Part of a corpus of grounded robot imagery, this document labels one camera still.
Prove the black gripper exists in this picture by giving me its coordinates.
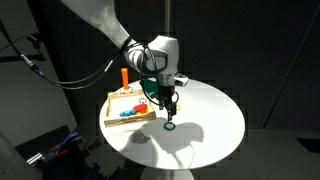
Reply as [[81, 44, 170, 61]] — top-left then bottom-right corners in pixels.
[[158, 83, 180, 122]]

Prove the small dark green ring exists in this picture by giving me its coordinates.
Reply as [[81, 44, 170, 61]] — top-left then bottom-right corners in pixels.
[[162, 121, 177, 131]]

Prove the big blue ring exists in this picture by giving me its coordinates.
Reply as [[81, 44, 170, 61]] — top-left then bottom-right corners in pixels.
[[119, 109, 137, 118]]

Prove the shallow wooden box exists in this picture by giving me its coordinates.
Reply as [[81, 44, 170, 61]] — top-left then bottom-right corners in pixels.
[[103, 89, 157, 129]]

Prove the orange peg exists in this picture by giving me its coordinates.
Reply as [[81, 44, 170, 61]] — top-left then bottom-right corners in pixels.
[[121, 67, 130, 91]]

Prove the grey vertical pole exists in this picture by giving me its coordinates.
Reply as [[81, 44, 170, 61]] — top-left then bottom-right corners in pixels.
[[165, 0, 171, 35]]

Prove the orange ring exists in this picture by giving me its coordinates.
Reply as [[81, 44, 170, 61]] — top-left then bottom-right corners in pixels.
[[134, 109, 151, 116]]

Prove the red ring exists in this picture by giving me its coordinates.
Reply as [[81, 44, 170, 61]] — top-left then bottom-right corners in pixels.
[[132, 103, 149, 113]]

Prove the big black-white striped ring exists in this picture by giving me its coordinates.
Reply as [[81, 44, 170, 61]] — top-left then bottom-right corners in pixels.
[[117, 85, 135, 94]]

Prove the white table pedestal base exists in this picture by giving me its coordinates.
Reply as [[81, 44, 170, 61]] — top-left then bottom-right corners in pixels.
[[139, 168, 195, 180]]

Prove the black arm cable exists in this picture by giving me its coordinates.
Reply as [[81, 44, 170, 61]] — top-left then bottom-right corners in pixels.
[[19, 35, 135, 91]]

